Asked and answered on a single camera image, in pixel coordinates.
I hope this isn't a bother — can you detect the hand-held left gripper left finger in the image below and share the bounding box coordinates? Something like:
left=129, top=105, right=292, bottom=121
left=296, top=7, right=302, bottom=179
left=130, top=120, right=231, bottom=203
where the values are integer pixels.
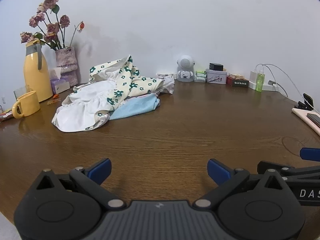
left=36, top=158, right=127, bottom=209

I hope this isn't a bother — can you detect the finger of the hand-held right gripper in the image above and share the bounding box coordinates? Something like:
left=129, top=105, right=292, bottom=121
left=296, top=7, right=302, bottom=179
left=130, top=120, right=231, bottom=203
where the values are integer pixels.
left=300, top=148, right=320, bottom=162
left=257, top=160, right=320, bottom=178

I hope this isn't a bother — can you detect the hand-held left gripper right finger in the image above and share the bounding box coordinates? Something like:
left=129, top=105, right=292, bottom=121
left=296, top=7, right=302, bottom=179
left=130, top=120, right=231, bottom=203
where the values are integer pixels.
left=192, top=158, right=284, bottom=209

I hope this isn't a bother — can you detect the cream garment with teal flowers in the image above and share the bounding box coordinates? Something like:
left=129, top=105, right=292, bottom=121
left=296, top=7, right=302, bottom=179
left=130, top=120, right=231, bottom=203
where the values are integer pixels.
left=52, top=54, right=175, bottom=132

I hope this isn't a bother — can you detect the black phone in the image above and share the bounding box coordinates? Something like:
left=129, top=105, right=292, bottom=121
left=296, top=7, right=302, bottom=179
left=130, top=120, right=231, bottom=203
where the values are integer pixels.
left=306, top=113, right=320, bottom=127

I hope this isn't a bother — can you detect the pink notebook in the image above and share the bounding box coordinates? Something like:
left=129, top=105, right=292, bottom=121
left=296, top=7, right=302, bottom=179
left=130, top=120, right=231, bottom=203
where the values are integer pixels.
left=292, top=107, right=320, bottom=137

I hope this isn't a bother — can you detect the black clip phone holder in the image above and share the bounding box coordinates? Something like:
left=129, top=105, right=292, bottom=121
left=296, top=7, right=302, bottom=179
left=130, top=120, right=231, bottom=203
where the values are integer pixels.
left=297, top=93, right=315, bottom=111

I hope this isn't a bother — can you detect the light blue garment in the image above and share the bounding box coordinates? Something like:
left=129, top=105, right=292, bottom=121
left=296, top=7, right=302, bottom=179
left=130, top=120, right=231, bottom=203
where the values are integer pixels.
left=109, top=93, right=160, bottom=121

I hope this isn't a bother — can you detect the white power strip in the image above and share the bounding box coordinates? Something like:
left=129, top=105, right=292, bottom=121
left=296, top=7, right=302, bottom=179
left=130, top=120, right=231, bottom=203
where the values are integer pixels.
left=249, top=81, right=282, bottom=92

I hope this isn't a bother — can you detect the green liquid bottle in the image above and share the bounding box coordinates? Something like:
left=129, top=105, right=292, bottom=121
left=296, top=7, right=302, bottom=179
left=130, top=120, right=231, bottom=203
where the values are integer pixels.
left=255, top=67, right=265, bottom=92

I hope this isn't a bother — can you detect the dark red box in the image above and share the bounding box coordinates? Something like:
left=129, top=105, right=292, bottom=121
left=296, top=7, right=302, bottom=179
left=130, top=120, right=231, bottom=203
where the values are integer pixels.
left=226, top=76, right=250, bottom=88

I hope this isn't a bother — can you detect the purple tissue box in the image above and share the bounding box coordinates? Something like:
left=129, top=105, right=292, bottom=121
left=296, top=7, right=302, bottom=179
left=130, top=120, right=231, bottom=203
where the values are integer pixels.
left=49, top=67, right=71, bottom=95

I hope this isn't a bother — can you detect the grey tin box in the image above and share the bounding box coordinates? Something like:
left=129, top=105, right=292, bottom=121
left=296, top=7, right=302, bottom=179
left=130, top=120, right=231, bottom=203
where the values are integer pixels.
left=205, top=68, right=227, bottom=84

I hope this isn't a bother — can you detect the stack of green boxes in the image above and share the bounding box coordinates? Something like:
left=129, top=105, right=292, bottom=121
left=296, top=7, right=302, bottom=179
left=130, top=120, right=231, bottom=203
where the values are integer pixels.
left=194, top=70, right=207, bottom=83

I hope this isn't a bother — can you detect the white charger block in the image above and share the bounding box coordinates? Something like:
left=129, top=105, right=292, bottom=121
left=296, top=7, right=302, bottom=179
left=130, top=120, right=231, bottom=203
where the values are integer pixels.
left=249, top=70, right=262, bottom=87

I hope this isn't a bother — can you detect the lilac ruffled garment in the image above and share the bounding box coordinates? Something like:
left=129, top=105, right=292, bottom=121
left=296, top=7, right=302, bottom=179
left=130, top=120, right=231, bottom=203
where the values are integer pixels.
left=152, top=76, right=175, bottom=95

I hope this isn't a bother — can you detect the yellow mug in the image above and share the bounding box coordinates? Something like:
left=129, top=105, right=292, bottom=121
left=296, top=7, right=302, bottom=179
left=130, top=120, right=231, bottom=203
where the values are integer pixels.
left=12, top=91, right=41, bottom=119

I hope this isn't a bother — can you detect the white plug strip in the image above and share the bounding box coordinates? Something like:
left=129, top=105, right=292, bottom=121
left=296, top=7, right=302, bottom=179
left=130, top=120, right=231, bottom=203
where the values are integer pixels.
left=156, top=72, right=178, bottom=80

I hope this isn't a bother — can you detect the colourful snack packet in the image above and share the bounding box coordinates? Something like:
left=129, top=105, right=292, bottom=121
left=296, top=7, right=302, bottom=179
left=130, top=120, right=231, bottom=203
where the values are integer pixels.
left=0, top=109, right=14, bottom=123

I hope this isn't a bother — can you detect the white robot speaker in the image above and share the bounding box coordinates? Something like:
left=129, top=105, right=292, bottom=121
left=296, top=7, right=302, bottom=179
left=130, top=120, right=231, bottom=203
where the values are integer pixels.
left=176, top=54, right=195, bottom=82

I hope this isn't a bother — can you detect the clear drinking glass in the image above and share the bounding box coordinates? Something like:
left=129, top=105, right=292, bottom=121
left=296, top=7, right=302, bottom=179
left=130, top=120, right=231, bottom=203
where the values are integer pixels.
left=14, top=85, right=34, bottom=102

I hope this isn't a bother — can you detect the pink fuzzy vase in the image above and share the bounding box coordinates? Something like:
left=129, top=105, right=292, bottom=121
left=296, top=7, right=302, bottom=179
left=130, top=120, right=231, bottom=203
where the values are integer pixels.
left=55, top=47, right=79, bottom=87

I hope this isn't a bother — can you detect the yellow thermos jug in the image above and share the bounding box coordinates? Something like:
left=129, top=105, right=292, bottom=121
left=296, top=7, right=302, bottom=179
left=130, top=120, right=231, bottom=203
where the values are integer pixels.
left=23, top=39, right=54, bottom=103

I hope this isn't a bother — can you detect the dried rose bouquet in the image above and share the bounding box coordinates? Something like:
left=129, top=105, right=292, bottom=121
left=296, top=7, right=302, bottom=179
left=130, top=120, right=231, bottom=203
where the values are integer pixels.
left=20, top=0, right=85, bottom=50

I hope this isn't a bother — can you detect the white charging cable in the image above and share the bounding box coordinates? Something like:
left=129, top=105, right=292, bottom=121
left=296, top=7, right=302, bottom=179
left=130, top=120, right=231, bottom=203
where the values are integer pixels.
left=255, top=64, right=304, bottom=103

